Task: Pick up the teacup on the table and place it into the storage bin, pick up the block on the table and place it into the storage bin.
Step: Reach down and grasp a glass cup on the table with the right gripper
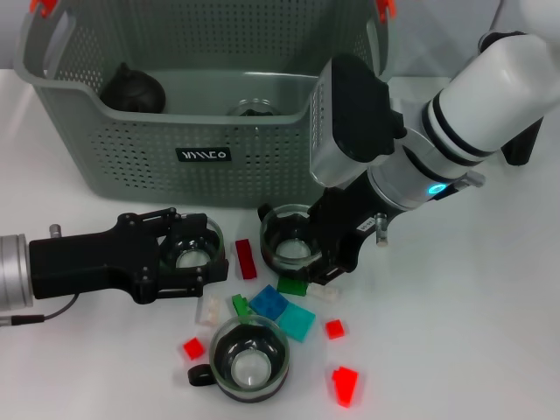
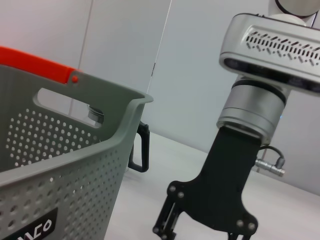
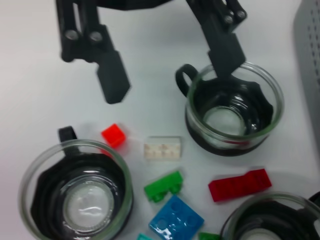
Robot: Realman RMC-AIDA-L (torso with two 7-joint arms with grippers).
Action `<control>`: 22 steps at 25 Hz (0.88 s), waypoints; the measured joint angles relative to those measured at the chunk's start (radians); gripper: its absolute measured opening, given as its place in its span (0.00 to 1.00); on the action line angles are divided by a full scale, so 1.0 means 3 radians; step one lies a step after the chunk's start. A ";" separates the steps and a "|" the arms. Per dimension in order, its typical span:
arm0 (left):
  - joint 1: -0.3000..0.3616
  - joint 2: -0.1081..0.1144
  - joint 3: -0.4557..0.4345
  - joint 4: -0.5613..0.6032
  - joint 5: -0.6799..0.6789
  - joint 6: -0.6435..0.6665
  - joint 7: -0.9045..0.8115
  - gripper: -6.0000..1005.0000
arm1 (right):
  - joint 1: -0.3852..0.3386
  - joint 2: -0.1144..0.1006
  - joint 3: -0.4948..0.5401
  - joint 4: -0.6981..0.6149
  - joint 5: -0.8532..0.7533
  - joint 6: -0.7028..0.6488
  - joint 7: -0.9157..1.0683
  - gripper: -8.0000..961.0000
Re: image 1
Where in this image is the glass jar dark lid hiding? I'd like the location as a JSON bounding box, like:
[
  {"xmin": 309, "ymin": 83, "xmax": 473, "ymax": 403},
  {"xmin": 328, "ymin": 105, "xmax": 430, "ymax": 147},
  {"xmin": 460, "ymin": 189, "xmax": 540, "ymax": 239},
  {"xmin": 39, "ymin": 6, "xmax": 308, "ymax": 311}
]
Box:
[{"xmin": 186, "ymin": 315, "xmax": 291, "ymax": 403}]

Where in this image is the small black clay teapot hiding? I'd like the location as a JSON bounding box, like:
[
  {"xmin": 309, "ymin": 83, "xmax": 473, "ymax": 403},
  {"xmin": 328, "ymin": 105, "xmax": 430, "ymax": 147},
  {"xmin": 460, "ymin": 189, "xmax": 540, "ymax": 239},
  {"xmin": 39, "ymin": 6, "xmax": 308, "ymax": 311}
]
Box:
[{"xmin": 99, "ymin": 61, "xmax": 168, "ymax": 114}]

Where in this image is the translucent white toy brick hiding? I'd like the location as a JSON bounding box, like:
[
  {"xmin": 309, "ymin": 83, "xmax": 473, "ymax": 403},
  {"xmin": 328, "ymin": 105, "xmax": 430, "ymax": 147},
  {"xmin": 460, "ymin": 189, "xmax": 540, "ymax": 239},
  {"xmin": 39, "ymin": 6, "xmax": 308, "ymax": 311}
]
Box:
[{"xmin": 194, "ymin": 293, "xmax": 225, "ymax": 326}]

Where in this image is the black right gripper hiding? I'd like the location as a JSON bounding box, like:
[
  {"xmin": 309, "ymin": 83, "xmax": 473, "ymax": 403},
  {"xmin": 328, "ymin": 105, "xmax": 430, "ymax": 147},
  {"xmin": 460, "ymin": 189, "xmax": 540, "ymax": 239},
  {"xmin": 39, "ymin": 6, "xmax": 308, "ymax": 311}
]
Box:
[{"xmin": 305, "ymin": 171, "xmax": 398, "ymax": 286}]

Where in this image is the small red toy brick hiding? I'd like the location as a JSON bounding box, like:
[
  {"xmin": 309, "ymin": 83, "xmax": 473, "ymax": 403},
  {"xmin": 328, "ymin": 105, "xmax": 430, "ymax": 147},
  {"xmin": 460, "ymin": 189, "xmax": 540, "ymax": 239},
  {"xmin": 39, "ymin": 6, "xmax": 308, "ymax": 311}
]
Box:
[
  {"xmin": 324, "ymin": 318, "xmax": 346, "ymax": 341},
  {"xmin": 182, "ymin": 336, "xmax": 206, "ymax": 361}
]

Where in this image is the long dark red brick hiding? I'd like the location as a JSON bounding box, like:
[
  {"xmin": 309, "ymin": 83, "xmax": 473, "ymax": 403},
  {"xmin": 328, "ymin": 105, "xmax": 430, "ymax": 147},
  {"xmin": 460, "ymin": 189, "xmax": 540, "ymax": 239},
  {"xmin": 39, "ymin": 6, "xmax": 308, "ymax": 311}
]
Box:
[{"xmin": 234, "ymin": 238, "xmax": 258, "ymax": 280}]

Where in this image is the glass teacup black sleeve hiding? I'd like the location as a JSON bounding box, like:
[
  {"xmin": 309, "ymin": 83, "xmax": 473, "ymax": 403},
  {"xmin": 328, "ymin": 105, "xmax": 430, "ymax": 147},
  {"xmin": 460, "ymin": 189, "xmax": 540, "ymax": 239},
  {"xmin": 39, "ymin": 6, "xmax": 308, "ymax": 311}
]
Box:
[
  {"xmin": 256, "ymin": 203, "xmax": 327, "ymax": 281},
  {"xmin": 157, "ymin": 217, "xmax": 225, "ymax": 272},
  {"xmin": 226, "ymin": 98, "xmax": 277, "ymax": 117}
]

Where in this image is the small green toy brick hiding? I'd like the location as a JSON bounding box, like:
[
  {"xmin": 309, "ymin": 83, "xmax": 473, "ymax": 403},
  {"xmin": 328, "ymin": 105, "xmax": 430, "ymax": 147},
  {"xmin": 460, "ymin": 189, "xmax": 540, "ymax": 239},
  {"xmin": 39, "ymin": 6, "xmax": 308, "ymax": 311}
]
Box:
[{"xmin": 230, "ymin": 294, "xmax": 255, "ymax": 325}]

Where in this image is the red sloped toy brick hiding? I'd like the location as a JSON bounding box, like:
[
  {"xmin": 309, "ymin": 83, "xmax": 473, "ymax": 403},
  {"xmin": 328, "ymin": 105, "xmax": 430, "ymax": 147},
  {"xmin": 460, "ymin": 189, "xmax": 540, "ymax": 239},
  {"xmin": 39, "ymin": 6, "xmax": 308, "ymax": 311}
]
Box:
[{"xmin": 331, "ymin": 365, "xmax": 360, "ymax": 409}]

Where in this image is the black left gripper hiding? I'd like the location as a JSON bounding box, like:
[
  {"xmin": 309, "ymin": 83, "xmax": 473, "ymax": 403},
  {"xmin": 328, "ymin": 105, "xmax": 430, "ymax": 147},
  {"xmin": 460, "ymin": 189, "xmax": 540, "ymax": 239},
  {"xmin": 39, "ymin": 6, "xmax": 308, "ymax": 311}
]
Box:
[{"xmin": 27, "ymin": 207, "xmax": 231, "ymax": 306}]

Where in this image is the glass teapot black handle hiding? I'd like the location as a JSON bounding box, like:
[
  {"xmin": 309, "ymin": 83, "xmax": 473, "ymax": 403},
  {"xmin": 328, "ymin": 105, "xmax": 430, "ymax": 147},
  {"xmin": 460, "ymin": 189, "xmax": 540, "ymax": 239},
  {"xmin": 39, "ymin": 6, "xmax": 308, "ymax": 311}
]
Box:
[{"xmin": 478, "ymin": 29, "xmax": 546, "ymax": 166}]

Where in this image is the left wrist connector cable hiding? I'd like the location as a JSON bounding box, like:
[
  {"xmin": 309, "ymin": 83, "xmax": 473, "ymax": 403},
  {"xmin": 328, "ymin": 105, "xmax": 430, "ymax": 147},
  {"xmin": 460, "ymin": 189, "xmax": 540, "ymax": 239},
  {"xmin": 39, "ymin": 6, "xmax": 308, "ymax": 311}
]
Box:
[{"xmin": 0, "ymin": 293, "xmax": 82, "ymax": 329}]

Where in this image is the teal square toy brick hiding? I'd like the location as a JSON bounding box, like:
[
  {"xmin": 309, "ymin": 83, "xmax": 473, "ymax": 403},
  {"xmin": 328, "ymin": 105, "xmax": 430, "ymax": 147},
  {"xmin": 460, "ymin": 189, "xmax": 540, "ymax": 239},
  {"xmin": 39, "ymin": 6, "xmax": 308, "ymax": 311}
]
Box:
[{"xmin": 276, "ymin": 302, "xmax": 317, "ymax": 344}]

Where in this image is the blue square toy brick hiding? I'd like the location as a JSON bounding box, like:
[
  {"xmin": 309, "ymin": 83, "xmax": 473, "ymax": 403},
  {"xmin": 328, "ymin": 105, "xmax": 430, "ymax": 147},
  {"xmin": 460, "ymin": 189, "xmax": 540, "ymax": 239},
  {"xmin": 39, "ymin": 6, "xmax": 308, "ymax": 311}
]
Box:
[{"xmin": 248, "ymin": 283, "xmax": 291, "ymax": 319}]

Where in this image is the grey-green perforated storage basket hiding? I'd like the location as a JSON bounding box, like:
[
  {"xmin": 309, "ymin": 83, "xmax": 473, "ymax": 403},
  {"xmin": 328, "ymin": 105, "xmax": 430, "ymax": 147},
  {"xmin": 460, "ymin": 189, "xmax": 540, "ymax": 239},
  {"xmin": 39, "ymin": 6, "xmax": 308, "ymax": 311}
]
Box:
[{"xmin": 12, "ymin": 0, "xmax": 397, "ymax": 207}]

